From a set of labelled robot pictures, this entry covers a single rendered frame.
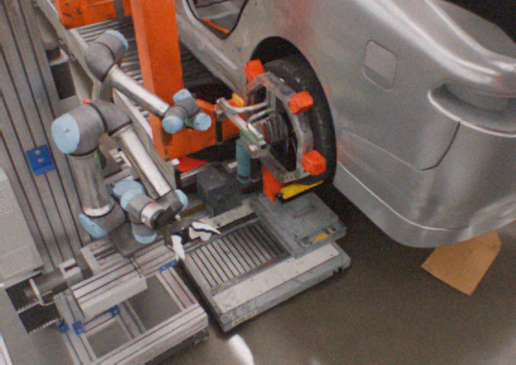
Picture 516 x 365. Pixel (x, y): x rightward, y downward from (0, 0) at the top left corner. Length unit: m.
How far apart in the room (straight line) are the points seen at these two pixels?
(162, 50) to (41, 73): 0.89
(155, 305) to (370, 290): 1.19
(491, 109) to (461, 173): 0.24
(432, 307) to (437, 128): 1.43
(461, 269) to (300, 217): 0.97
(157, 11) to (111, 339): 1.55
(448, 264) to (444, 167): 1.42
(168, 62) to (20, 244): 1.12
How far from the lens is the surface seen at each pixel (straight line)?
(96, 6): 4.63
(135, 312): 2.76
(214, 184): 3.03
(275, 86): 2.51
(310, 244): 3.04
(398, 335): 2.97
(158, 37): 2.63
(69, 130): 1.78
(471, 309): 3.18
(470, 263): 3.38
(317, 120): 2.43
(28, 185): 2.11
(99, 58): 2.22
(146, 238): 1.85
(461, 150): 1.92
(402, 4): 1.96
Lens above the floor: 2.44
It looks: 41 degrees down
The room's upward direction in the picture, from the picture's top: straight up
